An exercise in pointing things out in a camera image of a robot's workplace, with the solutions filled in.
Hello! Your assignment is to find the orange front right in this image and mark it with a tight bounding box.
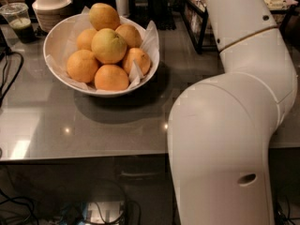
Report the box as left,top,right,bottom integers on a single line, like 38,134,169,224
122,48,151,75

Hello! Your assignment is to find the yellowish orange top back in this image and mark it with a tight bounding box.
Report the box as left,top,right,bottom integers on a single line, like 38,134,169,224
88,3,121,30

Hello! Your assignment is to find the black wire snack basket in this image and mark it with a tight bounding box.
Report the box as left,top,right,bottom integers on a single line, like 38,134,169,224
182,0,298,52

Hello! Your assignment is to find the plastic cup green drink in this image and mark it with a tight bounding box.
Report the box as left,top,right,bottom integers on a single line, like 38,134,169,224
0,3,36,43

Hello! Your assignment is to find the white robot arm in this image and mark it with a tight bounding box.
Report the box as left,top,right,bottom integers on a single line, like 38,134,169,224
168,0,297,225

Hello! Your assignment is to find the white ceramic bowl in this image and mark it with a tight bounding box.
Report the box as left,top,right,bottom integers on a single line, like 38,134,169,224
42,13,160,98

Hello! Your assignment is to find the stack of paper bowls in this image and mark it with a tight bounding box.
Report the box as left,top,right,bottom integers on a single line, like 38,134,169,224
32,0,73,33

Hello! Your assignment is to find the orange left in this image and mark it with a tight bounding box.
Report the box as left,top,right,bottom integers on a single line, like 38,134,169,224
67,50,99,83

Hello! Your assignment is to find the black ribbed container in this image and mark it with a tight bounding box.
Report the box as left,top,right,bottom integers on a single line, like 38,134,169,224
147,0,175,30

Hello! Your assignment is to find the black cable on table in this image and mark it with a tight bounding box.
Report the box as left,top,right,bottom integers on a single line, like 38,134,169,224
0,47,25,110

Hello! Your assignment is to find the orange right back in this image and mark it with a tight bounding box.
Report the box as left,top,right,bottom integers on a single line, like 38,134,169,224
115,23,143,48

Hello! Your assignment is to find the greenish orange centre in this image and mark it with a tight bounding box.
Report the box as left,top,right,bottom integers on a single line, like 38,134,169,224
91,28,128,64

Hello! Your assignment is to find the orange front centre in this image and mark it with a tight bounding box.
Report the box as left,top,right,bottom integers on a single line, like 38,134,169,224
95,65,129,91

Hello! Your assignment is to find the orange hidden back left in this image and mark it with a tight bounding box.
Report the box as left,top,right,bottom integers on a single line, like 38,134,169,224
76,28,97,50

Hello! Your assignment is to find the white paper bowl liner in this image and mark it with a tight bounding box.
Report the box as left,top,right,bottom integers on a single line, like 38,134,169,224
45,6,160,94

